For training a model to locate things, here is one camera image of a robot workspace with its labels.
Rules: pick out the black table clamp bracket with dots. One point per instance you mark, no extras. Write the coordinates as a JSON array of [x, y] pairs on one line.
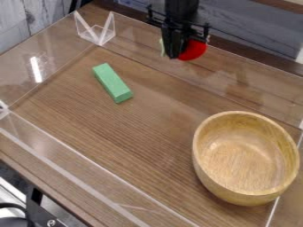
[[37, 216]]

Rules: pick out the red plush strawberry toy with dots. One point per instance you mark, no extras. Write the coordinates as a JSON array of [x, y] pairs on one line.
[[190, 50]]

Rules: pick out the green rectangular block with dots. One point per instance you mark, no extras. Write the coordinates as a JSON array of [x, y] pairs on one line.
[[113, 85]]

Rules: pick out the wooden bowl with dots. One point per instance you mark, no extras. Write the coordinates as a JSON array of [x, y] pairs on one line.
[[245, 157]]

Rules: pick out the clear acrylic corner bracket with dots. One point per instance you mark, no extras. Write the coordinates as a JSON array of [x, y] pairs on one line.
[[96, 34]]

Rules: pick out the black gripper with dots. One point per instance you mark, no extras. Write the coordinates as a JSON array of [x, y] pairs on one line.
[[180, 16]]

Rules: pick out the clear acrylic table enclosure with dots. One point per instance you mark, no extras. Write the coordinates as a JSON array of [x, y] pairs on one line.
[[140, 141]]

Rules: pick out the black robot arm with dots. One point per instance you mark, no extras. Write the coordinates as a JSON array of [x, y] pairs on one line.
[[165, 25]]

